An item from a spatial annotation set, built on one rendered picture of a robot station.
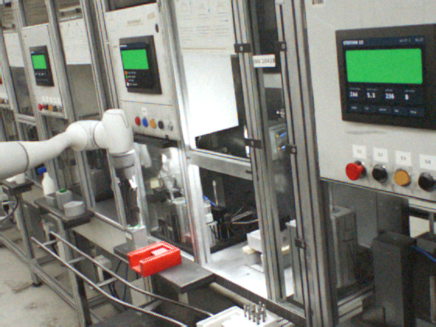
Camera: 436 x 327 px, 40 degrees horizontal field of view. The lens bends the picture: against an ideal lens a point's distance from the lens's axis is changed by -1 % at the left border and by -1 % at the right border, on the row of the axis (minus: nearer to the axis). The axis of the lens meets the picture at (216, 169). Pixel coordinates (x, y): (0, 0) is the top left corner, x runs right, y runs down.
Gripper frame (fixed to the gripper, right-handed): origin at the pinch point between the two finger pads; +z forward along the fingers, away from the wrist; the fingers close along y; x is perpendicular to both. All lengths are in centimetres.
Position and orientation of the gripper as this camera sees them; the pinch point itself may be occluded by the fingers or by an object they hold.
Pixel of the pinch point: (132, 216)
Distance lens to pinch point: 229.2
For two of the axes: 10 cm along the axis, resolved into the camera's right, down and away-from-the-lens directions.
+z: 1.3, 9.6, 2.5
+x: -8.2, 2.5, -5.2
